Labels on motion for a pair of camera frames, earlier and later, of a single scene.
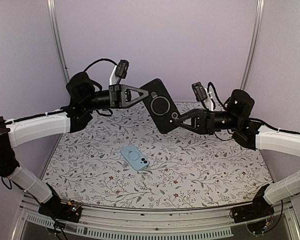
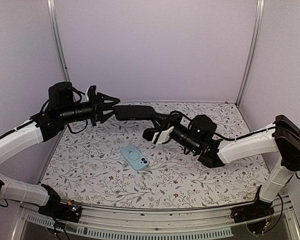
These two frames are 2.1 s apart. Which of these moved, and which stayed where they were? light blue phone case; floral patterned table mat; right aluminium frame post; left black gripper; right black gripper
Moved: right black gripper; left black gripper
Stayed: floral patterned table mat; right aluminium frame post; light blue phone case
